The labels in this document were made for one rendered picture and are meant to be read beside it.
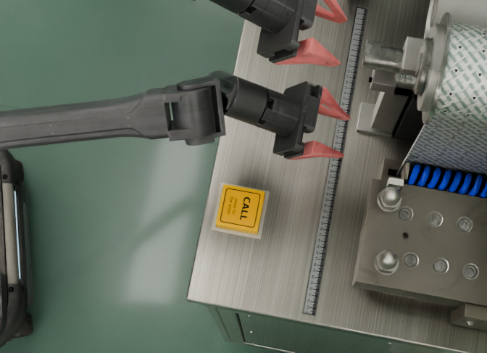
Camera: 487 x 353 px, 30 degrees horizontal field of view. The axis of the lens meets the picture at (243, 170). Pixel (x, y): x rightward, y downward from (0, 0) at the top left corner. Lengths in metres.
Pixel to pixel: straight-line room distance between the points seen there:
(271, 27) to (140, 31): 1.55
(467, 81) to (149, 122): 0.42
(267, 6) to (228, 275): 0.57
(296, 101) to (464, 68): 0.27
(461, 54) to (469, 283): 0.38
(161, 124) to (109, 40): 1.38
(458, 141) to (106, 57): 1.48
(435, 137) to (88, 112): 0.48
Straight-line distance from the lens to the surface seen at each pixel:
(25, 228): 2.36
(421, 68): 1.18
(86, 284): 2.43
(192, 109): 1.24
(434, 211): 1.39
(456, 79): 1.16
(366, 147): 1.54
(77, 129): 1.26
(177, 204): 2.44
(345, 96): 1.56
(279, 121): 1.29
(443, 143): 1.30
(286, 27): 1.07
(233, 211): 1.48
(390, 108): 1.44
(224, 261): 1.49
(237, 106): 1.26
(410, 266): 1.38
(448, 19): 1.19
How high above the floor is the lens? 2.37
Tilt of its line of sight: 75 degrees down
